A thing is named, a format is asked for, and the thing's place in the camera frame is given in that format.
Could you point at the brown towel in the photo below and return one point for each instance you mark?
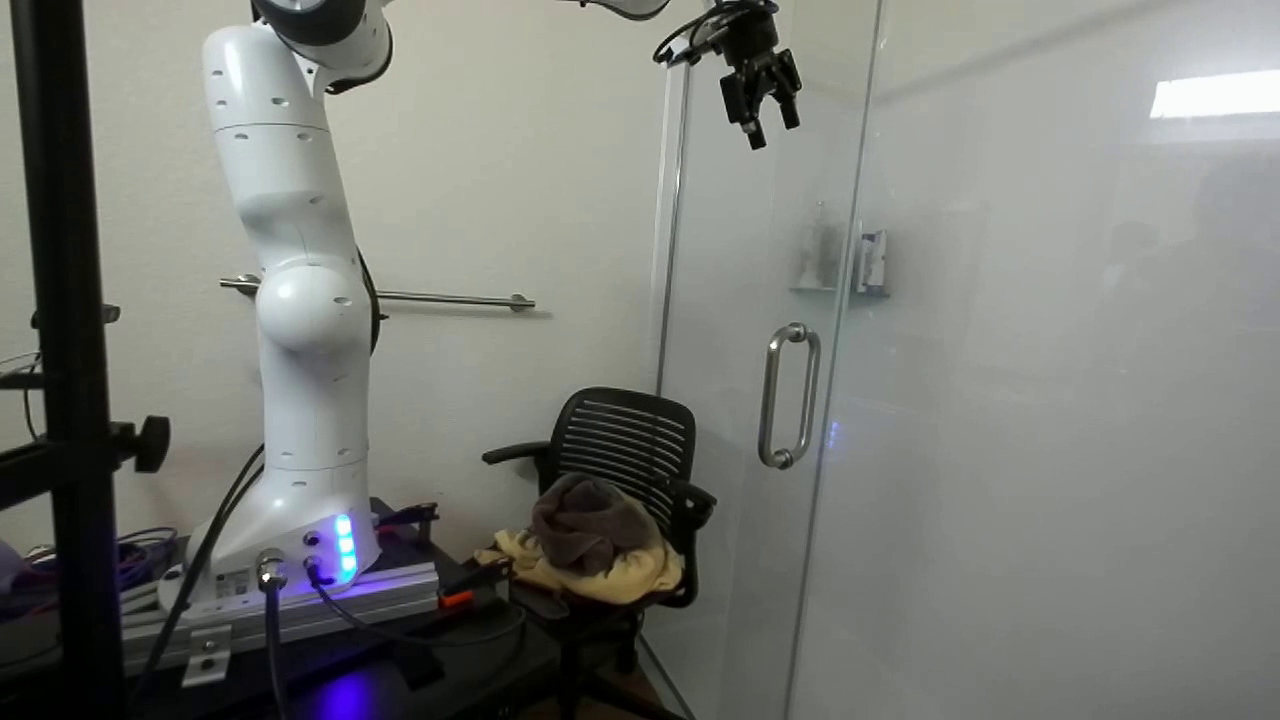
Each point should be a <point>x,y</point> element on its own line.
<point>587,522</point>

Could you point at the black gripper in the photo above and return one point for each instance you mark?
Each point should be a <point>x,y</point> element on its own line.
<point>749,47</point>

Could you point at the black stand pole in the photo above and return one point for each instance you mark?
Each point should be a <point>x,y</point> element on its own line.
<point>67,334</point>

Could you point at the dark spring clamp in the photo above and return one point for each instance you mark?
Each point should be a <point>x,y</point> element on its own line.
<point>406,522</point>

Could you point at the white pump bottle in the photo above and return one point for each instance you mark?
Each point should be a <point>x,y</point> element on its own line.
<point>813,260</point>

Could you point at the black office chair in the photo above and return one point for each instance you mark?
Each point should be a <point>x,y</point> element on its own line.
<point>625,432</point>

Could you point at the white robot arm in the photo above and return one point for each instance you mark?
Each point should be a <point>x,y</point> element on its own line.
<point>294,334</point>

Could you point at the yellow towel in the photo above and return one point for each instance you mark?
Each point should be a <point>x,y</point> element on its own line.
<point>625,576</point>

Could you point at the metal towel bar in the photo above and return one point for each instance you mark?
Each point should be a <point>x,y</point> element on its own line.
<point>455,302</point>

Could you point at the glass shower door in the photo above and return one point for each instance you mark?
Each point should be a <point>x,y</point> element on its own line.
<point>1066,403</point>

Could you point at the white toiletry can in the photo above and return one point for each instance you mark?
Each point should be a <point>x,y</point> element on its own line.
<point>871,260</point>

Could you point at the black orange clamp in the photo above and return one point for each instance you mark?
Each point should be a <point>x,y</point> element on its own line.
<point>464,591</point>

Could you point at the black stand knob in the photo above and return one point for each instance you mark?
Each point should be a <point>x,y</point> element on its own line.
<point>145,442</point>

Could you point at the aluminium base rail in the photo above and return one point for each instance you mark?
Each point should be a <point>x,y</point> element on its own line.
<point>322,607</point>

